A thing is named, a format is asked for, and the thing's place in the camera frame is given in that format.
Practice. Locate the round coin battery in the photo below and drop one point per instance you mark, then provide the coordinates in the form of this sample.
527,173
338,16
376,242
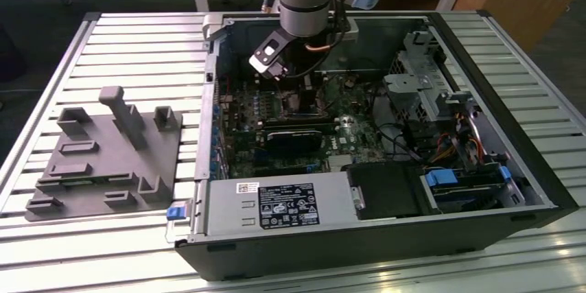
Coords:
348,82

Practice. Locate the black plastic shroud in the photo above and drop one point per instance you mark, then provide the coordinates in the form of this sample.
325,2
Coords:
384,190

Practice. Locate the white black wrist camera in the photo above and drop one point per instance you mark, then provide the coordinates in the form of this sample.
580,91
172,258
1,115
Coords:
267,53

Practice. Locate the green RAM stick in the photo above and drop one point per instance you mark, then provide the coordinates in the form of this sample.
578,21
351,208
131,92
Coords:
81,181

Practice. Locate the small silver heat sink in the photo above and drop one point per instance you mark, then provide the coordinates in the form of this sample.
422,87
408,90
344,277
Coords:
340,162

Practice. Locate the small white code sticker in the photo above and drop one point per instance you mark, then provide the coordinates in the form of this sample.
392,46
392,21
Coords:
245,187

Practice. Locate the black graphics card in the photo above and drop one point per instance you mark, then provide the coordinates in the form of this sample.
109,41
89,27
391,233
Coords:
292,143

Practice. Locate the grey parts rack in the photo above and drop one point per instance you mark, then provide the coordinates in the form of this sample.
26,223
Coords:
105,155

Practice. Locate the black hard disk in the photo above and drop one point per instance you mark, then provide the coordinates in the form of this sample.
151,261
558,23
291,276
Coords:
467,191

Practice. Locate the black PC case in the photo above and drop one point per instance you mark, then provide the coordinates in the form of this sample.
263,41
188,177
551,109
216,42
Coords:
366,252

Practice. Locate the silver power supply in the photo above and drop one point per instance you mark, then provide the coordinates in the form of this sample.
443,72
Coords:
228,204

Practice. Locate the silver metal drive cage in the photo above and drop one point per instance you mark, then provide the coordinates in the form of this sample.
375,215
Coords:
407,83

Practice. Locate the RAM slot white clips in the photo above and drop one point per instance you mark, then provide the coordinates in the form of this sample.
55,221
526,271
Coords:
297,123
297,129

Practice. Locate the blue case latch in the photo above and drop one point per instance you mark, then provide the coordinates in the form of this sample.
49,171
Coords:
176,212

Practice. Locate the RAM slot black clips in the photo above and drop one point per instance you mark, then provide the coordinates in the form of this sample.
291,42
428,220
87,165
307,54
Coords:
297,120
297,127

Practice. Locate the blue disk carrier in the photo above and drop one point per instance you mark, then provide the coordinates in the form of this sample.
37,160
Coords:
439,179

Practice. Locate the CPU socket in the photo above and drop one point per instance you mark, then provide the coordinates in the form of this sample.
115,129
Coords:
283,107

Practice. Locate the black rating label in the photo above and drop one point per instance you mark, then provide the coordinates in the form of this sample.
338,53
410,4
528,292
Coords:
288,207

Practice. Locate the small blue clip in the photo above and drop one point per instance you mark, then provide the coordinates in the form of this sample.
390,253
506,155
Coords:
504,173

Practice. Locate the wooden cabinet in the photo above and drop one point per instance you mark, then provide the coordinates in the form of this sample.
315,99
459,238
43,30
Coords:
539,1

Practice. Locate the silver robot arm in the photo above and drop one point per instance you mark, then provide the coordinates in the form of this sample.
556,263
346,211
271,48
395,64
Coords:
301,1

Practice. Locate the green motherboard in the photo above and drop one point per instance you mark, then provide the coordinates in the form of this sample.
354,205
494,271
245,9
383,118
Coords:
362,142

